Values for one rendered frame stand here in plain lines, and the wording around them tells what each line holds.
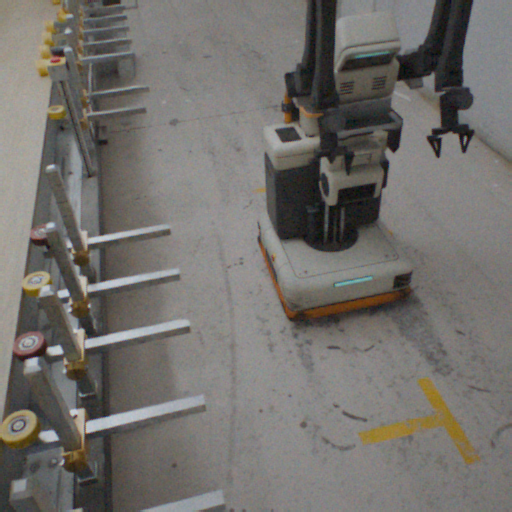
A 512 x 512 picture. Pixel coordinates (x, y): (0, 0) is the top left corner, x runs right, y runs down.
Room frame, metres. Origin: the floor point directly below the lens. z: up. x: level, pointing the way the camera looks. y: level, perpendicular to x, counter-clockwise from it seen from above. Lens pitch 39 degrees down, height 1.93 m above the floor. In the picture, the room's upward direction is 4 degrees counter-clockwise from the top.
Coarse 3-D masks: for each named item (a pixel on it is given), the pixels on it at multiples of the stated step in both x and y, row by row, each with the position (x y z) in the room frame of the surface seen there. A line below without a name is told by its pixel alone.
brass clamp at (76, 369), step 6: (78, 336) 0.99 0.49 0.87; (84, 336) 1.00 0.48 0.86; (84, 342) 0.97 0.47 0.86; (84, 348) 0.95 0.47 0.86; (84, 354) 0.93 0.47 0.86; (66, 360) 0.91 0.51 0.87; (72, 360) 0.91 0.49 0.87; (78, 360) 0.91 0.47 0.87; (84, 360) 0.91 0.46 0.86; (66, 366) 0.90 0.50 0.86; (72, 366) 0.89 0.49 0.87; (78, 366) 0.89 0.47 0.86; (84, 366) 0.90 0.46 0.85; (66, 372) 0.88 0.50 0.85; (72, 372) 0.88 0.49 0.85; (78, 372) 0.88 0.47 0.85; (84, 372) 0.89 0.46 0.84; (72, 378) 0.88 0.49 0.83; (78, 378) 0.88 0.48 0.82
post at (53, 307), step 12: (48, 288) 0.92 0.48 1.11; (48, 300) 0.91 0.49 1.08; (60, 300) 0.94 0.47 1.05; (48, 312) 0.91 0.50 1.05; (60, 312) 0.91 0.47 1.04; (60, 324) 0.91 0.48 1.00; (60, 336) 0.91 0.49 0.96; (72, 336) 0.92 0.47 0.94; (60, 348) 0.91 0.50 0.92; (72, 348) 0.91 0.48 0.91; (84, 384) 0.91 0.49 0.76
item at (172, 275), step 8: (160, 272) 1.27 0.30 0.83; (168, 272) 1.26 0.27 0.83; (176, 272) 1.26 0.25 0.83; (120, 280) 1.24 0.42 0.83; (128, 280) 1.24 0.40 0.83; (136, 280) 1.24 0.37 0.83; (144, 280) 1.23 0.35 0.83; (152, 280) 1.24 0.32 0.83; (160, 280) 1.24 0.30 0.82; (168, 280) 1.25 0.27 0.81; (176, 280) 1.25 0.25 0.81; (88, 288) 1.22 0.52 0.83; (96, 288) 1.21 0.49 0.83; (104, 288) 1.21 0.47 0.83; (112, 288) 1.21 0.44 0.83; (120, 288) 1.22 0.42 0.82; (128, 288) 1.22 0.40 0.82; (136, 288) 1.23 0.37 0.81; (64, 296) 1.19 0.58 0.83; (88, 296) 1.20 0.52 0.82; (96, 296) 1.20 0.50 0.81; (40, 304) 1.17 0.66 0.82
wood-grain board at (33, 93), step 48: (0, 0) 4.60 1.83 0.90; (48, 0) 4.49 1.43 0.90; (0, 48) 3.40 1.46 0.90; (0, 96) 2.64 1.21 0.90; (48, 96) 2.59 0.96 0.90; (0, 144) 2.10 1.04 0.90; (0, 192) 1.71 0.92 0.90; (0, 240) 1.41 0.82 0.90; (0, 288) 1.17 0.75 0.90; (0, 336) 0.98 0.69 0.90; (0, 384) 0.82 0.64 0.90
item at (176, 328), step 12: (168, 324) 1.02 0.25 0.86; (180, 324) 1.02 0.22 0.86; (108, 336) 0.99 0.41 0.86; (120, 336) 0.99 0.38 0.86; (132, 336) 0.98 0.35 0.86; (144, 336) 0.98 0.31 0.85; (156, 336) 0.99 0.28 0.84; (168, 336) 1.00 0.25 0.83; (96, 348) 0.96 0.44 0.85; (108, 348) 0.97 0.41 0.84; (120, 348) 0.97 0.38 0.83; (48, 360) 0.94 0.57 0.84; (60, 360) 0.94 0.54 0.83
